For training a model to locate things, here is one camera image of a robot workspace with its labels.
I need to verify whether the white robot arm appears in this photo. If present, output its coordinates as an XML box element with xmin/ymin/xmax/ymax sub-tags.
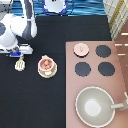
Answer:
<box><xmin>0</xmin><ymin>0</ymin><xmax>37</xmax><ymax>57</ymax></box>

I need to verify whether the cream round plate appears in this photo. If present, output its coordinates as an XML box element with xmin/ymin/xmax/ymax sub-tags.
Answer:
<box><xmin>38</xmin><ymin>62</ymin><xmax>57</xmax><ymax>78</ymax></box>

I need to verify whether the dark burner back right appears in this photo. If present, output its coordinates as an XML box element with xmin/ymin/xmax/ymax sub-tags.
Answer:
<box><xmin>96</xmin><ymin>45</ymin><xmax>111</xmax><ymax>58</ymax></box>

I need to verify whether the grey sink faucet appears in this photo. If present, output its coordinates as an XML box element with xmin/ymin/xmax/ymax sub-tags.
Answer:
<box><xmin>111</xmin><ymin>92</ymin><xmax>128</xmax><ymax>111</ymax></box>

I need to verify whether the dark burner front right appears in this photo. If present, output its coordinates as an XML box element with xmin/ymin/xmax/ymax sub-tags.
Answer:
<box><xmin>98</xmin><ymin>62</ymin><xmax>115</xmax><ymax>76</ymax></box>

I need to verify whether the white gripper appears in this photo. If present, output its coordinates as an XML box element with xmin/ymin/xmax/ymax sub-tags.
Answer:
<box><xmin>0</xmin><ymin>44</ymin><xmax>33</xmax><ymax>57</ymax></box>

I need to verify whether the pink toy kitchen counter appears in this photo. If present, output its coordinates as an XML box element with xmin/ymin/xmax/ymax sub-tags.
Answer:
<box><xmin>66</xmin><ymin>41</ymin><xmax>128</xmax><ymax>128</ymax></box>

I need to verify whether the dark burner front left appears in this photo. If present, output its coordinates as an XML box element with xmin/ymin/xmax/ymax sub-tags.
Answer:
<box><xmin>75</xmin><ymin>62</ymin><xmax>91</xmax><ymax>77</ymax></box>

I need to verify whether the pink pot lid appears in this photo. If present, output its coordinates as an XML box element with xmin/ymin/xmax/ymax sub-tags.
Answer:
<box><xmin>73</xmin><ymin>43</ymin><xmax>89</xmax><ymax>57</ymax></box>

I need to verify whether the dark burner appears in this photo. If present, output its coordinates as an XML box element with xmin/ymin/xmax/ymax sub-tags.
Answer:
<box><xmin>75</xmin><ymin>62</ymin><xmax>91</xmax><ymax>77</ymax></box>
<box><xmin>98</xmin><ymin>62</ymin><xmax>115</xmax><ymax>76</ymax></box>
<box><xmin>96</xmin><ymin>45</ymin><xmax>111</xmax><ymax>58</ymax></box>

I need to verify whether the black table mat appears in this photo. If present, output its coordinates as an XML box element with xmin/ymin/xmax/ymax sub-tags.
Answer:
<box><xmin>0</xmin><ymin>15</ymin><xmax>110</xmax><ymax>128</ymax></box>

